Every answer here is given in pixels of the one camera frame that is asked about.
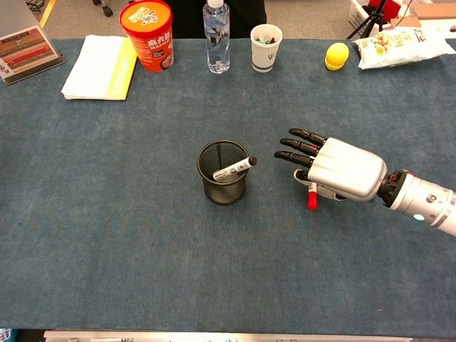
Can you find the black capped white marker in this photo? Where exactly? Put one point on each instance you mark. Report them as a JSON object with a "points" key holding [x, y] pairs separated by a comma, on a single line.
{"points": [[231, 170]]}

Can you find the white and yellow notebook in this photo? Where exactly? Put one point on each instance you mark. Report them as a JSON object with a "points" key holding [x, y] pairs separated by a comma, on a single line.
{"points": [[96, 67]]}

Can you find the aluminium profile rail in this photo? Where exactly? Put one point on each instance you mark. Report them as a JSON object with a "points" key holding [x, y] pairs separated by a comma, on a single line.
{"points": [[249, 336]]}

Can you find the white snack bag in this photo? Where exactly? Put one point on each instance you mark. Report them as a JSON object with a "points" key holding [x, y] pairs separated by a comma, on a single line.
{"points": [[392, 46]]}

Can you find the red capped white marker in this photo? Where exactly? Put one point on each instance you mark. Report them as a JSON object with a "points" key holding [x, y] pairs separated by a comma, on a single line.
{"points": [[312, 200]]}

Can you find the binder clips in cup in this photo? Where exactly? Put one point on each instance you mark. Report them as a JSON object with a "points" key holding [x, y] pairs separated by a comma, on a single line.
{"points": [[270, 40]]}

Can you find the clear plastic water bottle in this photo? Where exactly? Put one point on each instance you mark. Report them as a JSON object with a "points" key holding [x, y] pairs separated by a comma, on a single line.
{"points": [[217, 42]]}

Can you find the blue-grey felt table cloth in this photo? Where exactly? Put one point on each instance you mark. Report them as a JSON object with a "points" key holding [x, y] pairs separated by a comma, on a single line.
{"points": [[228, 267]]}

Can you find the brown cardboard box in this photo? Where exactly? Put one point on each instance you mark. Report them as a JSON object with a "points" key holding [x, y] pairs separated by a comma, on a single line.
{"points": [[438, 10]]}

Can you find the black chair caster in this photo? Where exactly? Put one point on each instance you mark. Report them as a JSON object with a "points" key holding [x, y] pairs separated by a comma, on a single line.
{"points": [[107, 11]]}

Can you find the framed patterned picture card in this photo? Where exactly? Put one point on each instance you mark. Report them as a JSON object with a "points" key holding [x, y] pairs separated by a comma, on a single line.
{"points": [[25, 53]]}

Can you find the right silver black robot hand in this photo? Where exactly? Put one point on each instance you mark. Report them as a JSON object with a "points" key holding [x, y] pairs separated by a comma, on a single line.
{"points": [[349, 171]]}

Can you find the blue printed packet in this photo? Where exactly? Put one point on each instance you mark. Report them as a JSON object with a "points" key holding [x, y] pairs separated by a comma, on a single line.
{"points": [[7, 335]]}

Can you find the white plastic crate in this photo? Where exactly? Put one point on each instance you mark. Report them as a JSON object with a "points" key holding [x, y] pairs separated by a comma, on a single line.
{"points": [[358, 16]]}

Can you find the red box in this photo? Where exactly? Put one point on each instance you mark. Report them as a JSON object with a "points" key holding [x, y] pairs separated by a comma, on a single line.
{"points": [[392, 9]]}

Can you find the yellow egg-shaped container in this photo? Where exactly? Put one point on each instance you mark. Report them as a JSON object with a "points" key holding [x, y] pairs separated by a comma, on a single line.
{"points": [[336, 55]]}

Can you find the black tripod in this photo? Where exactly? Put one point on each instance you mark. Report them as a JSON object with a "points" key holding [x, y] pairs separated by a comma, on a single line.
{"points": [[372, 18]]}

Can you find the black mesh pen cup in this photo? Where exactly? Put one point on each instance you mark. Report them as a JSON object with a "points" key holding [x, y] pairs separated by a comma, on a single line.
{"points": [[224, 194]]}

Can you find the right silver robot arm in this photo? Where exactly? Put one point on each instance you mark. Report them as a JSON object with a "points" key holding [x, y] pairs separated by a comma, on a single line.
{"points": [[424, 199]]}

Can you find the white paper cup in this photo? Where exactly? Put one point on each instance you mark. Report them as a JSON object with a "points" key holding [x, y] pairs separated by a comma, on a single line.
{"points": [[265, 55]]}

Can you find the orange instant noodle cup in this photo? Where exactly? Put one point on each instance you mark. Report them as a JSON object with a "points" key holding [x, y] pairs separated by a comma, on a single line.
{"points": [[149, 42]]}

